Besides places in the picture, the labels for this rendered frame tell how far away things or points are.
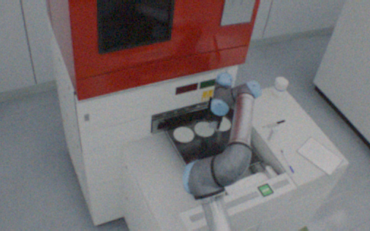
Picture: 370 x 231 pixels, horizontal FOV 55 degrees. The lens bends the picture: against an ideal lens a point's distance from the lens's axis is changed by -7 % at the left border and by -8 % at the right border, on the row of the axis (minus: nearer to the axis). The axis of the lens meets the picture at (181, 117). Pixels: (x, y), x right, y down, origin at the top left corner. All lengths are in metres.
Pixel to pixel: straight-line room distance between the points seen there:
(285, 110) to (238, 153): 0.82
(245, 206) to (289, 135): 0.50
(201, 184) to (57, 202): 1.59
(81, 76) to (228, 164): 0.65
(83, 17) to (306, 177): 1.19
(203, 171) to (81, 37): 0.64
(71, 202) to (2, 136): 0.87
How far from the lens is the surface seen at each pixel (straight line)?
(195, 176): 1.34
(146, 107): 1.82
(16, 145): 3.14
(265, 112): 2.03
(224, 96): 1.60
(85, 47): 1.43
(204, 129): 1.94
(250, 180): 1.82
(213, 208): 1.36
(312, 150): 1.94
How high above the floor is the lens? 2.31
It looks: 45 degrees down
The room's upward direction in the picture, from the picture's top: 8 degrees clockwise
